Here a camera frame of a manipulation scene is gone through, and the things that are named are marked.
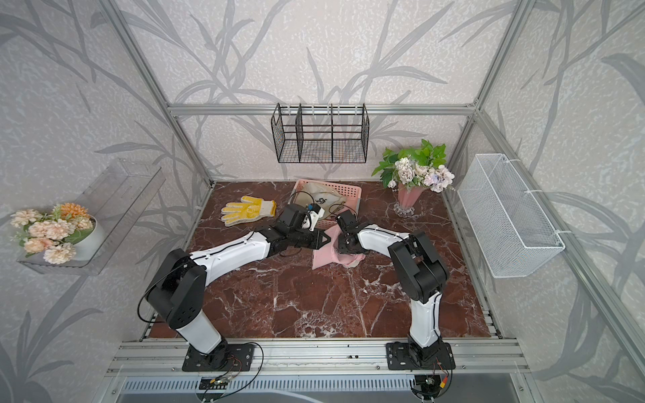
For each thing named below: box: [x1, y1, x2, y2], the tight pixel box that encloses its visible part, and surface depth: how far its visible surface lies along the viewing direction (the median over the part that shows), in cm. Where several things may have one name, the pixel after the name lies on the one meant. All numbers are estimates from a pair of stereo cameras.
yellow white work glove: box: [220, 195, 278, 227], surface depth 110 cm
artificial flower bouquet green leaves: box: [371, 138, 456, 193], surface depth 88 cm
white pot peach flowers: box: [10, 202, 106, 265], surface depth 52 cm
